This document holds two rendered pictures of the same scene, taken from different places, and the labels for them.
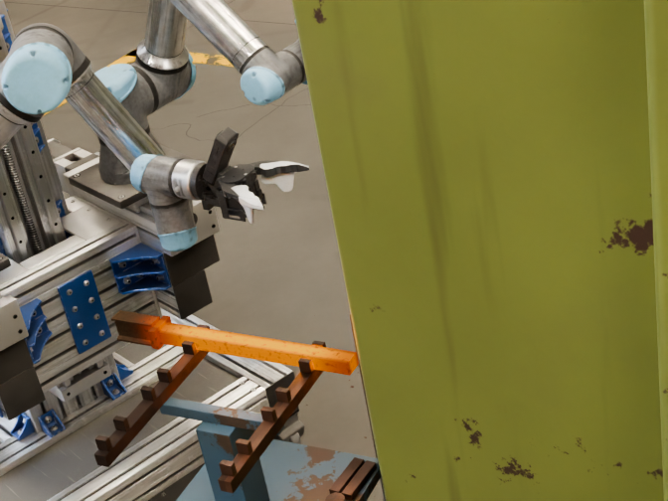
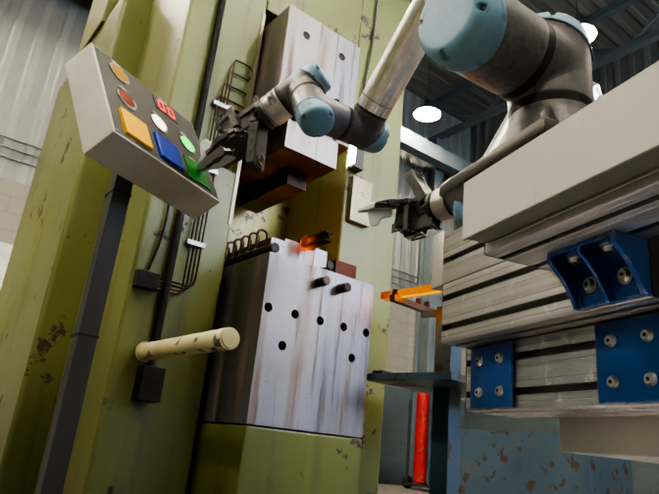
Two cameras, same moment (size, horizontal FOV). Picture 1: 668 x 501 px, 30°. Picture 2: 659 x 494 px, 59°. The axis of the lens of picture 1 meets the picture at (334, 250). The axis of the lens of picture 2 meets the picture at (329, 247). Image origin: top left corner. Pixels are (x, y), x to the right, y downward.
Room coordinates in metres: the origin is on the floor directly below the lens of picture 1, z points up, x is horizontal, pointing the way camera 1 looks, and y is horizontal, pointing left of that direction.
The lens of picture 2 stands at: (3.35, 0.32, 0.43)
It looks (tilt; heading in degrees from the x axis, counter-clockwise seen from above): 19 degrees up; 196
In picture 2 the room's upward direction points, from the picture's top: 6 degrees clockwise
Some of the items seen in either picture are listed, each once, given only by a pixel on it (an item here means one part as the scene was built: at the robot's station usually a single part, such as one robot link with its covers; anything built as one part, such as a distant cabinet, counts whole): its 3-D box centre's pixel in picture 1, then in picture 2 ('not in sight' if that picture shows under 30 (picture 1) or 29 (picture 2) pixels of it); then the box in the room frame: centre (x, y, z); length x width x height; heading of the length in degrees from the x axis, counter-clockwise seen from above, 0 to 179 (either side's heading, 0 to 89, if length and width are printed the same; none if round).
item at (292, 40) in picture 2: not in sight; (294, 107); (1.67, -0.34, 1.56); 0.42 x 0.39 x 0.40; 53
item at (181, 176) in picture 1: (193, 180); (446, 204); (2.13, 0.24, 0.98); 0.08 x 0.05 x 0.08; 143
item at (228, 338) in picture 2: not in sight; (182, 346); (2.16, -0.34, 0.62); 0.44 x 0.05 x 0.05; 53
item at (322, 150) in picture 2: not in sight; (275, 165); (1.70, -0.37, 1.32); 0.42 x 0.20 x 0.10; 53
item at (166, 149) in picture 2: not in sight; (167, 153); (2.35, -0.35, 1.01); 0.07 x 0.05 x 0.07; 168
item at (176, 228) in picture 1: (174, 217); not in sight; (2.19, 0.30, 0.88); 0.11 x 0.08 x 0.11; 2
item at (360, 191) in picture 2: not in sight; (359, 201); (1.50, -0.11, 1.27); 0.09 x 0.02 x 0.17; 143
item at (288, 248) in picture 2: not in sight; (261, 266); (1.70, -0.37, 0.96); 0.42 x 0.20 x 0.09; 53
